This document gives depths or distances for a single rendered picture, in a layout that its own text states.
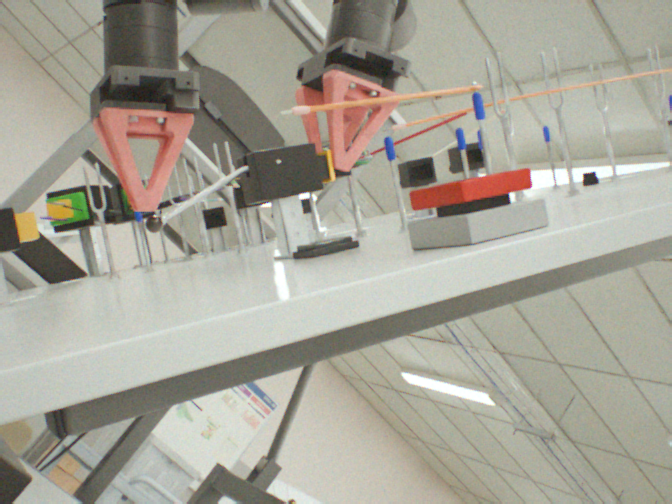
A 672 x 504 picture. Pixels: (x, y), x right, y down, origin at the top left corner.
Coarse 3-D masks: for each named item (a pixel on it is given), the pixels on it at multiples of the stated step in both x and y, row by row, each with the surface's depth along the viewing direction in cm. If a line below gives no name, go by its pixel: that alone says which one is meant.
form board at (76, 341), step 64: (640, 192) 60; (192, 256) 140; (256, 256) 83; (320, 256) 59; (384, 256) 46; (448, 256) 37; (512, 256) 38; (576, 256) 40; (0, 320) 58; (64, 320) 45; (128, 320) 37; (192, 320) 31; (256, 320) 32; (320, 320) 33; (0, 384) 27; (64, 384) 28; (128, 384) 29
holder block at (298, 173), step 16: (304, 144) 66; (240, 160) 67; (256, 160) 64; (272, 160) 64; (288, 160) 65; (304, 160) 66; (240, 176) 67; (256, 176) 64; (272, 176) 64; (288, 176) 65; (304, 176) 66; (320, 176) 66; (256, 192) 65; (272, 192) 64; (288, 192) 65; (304, 192) 66
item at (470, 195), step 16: (480, 176) 45; (496, 176) 42; (512, 176) 43; (528, 176) 44; (416, 192) 45; (432, 192) 44; (448, 192) 42; (464, 192) 41; (480, 192) 42; (496, 192) 42; (512, 192) 43; (416, 208) 45; (448, 208) 44; (464, 208) 43; (480, 208) 43
